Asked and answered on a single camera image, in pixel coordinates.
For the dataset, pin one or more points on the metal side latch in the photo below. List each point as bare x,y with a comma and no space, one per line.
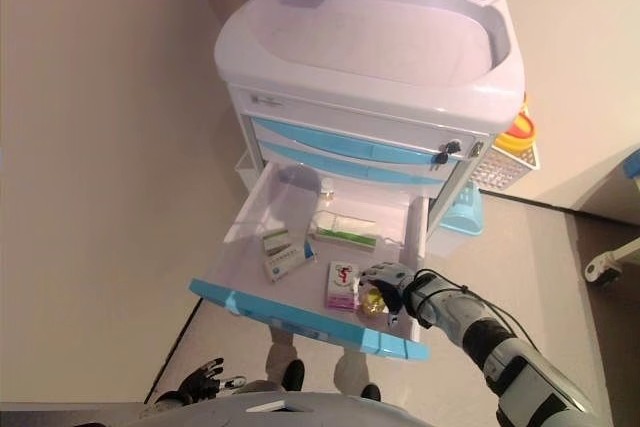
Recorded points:
475,150

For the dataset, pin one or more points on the robot black foot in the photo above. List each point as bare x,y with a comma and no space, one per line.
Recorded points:
371,393
294,374

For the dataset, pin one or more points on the white lattice basket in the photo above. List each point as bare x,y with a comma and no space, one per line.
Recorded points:
500,167

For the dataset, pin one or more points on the bed caster wheel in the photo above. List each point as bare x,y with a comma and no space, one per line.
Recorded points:
602,269

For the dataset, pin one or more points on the robot left black foot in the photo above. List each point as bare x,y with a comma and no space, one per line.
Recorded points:
294,374

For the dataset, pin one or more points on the blue lidded white bin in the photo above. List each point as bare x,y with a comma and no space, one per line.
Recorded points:
462,217

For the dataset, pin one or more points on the robot right black foot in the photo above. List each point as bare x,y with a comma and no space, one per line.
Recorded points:
371,393

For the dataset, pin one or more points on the small green white box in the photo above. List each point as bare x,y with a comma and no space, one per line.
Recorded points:
277,241

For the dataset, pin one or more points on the small glass vial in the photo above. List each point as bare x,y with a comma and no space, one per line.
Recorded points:
328,193

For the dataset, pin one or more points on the black keys in lock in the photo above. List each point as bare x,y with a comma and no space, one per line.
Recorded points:
445,152

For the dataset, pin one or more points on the closed blue striped drawer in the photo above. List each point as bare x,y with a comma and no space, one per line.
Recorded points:
350,139
380,169

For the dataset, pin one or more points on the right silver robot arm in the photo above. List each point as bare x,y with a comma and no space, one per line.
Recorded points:
500,347

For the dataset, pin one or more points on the blue fronted drawer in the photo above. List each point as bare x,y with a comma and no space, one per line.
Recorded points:
300,319

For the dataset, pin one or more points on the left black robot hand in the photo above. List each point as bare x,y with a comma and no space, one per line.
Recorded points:
200,383

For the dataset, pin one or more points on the blue white medicine box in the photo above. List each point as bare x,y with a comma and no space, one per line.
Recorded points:
285,267

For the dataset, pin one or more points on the green white medicine box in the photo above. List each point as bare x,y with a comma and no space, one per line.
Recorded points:
350,239

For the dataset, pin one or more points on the grey robot torso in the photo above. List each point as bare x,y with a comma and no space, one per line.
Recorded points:
325,412

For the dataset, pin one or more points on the pink white medicine box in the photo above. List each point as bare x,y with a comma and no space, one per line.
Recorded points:
340,282

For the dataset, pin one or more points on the clear bottle yellow capsules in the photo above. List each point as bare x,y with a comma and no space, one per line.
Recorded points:
372,303

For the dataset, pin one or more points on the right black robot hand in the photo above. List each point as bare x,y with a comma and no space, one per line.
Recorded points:
397,282

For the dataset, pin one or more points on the white hospital bed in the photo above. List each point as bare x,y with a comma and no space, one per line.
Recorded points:
625,251

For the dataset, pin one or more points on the white medical cart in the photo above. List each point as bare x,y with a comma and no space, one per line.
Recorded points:
360,47

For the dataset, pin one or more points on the blue bed corner bumper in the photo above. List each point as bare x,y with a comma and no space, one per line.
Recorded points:
631,167

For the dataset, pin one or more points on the yellow sharps container red lid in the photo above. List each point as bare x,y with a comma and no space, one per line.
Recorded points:
520,139

